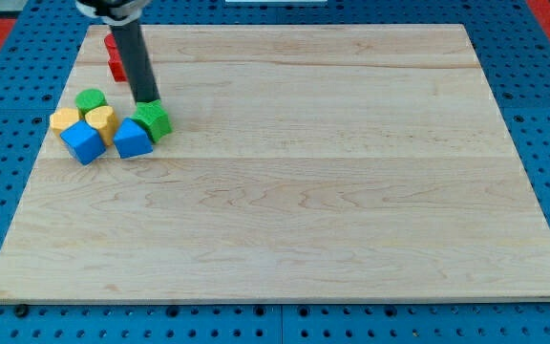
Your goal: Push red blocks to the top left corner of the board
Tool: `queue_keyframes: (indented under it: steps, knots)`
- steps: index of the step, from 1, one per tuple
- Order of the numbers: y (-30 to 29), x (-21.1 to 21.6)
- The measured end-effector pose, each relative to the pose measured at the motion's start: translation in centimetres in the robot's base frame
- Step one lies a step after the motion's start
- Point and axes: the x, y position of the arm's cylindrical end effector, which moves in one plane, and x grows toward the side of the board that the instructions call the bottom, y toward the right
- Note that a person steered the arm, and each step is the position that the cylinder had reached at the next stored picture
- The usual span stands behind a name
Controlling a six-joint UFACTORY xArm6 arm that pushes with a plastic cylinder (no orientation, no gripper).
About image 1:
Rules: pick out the red block upper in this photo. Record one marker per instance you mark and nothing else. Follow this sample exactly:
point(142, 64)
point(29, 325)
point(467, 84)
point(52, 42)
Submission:
point(110, 42)

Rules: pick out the green star block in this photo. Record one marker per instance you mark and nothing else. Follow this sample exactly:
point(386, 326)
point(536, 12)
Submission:
point(153, 119)

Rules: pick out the yellow hexagon block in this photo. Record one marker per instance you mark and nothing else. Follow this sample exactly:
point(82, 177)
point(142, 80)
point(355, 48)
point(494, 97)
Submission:
point(63, 118)

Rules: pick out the red block lower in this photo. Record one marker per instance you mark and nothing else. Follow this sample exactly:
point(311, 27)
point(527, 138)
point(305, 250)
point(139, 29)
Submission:
point(116, 66)

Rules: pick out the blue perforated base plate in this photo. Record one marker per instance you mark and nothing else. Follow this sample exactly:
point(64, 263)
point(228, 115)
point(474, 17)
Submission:
point(37, 57)

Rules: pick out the yellow heart block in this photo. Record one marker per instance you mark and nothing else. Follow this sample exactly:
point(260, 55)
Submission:
point(105, 121)

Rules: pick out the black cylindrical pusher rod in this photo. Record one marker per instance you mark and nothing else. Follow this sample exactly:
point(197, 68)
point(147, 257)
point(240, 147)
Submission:
point(136, 61)

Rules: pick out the blue pentagon block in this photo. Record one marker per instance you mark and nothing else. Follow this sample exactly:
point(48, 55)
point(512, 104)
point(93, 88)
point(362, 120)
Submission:
point(131, 140)

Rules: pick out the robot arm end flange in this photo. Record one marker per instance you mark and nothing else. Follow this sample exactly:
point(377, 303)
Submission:
point(113, 12)

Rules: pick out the red block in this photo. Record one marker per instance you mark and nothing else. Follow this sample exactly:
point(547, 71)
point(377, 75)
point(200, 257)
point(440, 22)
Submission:
point(110, 42)
point(116, 66)

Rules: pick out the blue cube block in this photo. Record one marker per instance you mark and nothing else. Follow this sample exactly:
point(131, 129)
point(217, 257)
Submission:
point(83, 142)

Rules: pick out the green cylinder block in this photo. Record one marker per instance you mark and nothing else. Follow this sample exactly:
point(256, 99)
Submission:
point(89, 99)

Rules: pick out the wooden board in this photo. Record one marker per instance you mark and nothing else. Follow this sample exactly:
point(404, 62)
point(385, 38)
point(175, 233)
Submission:
point(336, 164)

